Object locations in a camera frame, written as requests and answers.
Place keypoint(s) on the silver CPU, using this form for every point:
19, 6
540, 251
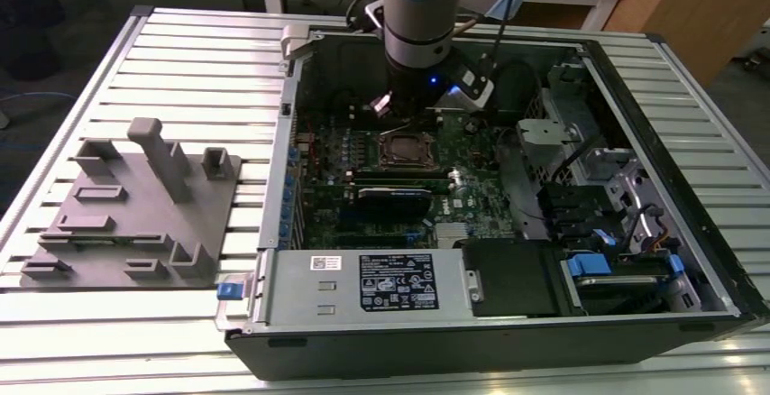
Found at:
406, 148

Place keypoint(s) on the blue plastic clip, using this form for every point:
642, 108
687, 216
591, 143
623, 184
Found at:
674, 264

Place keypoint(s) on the silver chipset heatsink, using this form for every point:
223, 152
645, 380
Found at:
454, 230

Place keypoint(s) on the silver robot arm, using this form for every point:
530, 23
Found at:
420, 25

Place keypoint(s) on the hard disk in blue carrier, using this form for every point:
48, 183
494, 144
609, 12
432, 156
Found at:
590, 265

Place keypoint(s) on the green motherboard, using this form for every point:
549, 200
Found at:
487, 205

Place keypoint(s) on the grey power supply unit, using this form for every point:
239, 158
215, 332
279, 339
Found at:
300, 291

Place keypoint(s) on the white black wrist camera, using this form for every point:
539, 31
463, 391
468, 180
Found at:
475, 90

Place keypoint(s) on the CPU socket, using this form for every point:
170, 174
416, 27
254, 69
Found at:
379, 166

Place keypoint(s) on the black PC case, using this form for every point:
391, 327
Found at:
432, 350

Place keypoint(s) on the wooden cabinet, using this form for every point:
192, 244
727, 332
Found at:
691, 7

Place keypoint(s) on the grey parts rack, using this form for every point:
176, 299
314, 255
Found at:
149, 241

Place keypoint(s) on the silver bracket with hole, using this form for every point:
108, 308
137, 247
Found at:
528, 137

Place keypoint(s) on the black plastic cover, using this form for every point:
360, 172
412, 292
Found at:
514, 278

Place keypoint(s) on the silver metal drive cage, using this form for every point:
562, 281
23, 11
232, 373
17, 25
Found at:
571, 106

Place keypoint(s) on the blue case latch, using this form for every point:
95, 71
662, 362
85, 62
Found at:
228, 290

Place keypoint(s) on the black graphics card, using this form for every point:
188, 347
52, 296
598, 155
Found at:
394, 205

